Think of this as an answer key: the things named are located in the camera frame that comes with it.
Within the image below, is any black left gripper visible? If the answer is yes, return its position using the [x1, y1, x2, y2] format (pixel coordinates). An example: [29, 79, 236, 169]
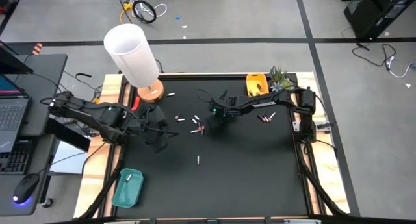
[141, 105, 170, 153]

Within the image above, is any teal plastic bin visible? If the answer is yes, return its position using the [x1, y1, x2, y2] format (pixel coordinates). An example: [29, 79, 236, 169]
[112, 168, 144, 208]

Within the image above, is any yellow plastic bin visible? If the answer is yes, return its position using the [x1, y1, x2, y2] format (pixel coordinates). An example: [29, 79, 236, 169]
[246, 73, 270, 99]

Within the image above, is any potted succulent plant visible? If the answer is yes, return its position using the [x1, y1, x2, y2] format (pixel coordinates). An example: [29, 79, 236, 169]
[268, 65, 296, 92]

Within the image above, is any white shade wooden base lamp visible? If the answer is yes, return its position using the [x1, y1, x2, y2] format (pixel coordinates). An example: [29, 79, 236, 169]
[103, 23, 166, 104]

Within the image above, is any black desk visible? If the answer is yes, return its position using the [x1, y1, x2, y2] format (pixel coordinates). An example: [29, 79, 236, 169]
[0, 53, 68, 217]

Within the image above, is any grey laptop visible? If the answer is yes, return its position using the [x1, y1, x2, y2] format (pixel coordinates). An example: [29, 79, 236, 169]
[0, 73, 33, 153]

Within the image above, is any black computer mouse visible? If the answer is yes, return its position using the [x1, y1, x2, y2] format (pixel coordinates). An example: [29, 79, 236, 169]
[12, 173, 40, 208]

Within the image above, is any black keyboard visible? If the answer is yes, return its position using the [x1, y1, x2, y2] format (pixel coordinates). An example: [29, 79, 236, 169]
[0, 146, 33, 175]

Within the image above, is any black monitor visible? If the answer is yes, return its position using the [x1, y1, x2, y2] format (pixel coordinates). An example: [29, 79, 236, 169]
[0, 40, 34, 75]

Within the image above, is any black computer tower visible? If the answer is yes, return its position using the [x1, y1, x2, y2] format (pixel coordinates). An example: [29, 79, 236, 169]
[343, 0, 416, 40]

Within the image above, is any black cable coil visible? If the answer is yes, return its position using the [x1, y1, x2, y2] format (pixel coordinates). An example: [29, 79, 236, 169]
[132, 0, 157, 25]

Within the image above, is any yellow cable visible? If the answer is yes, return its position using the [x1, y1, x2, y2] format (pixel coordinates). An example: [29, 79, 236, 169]
[119, 1, 135, 25]

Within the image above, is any silver bracket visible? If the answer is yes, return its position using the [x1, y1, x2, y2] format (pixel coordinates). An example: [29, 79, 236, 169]
[284, 219, 322, 224]

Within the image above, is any black floor cable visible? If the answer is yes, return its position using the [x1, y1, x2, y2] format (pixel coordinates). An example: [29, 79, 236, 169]
[352, 42, 397, 68]

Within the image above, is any white power cable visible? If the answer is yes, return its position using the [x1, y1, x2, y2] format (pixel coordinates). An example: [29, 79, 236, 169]
[385, 56, 416, 79]

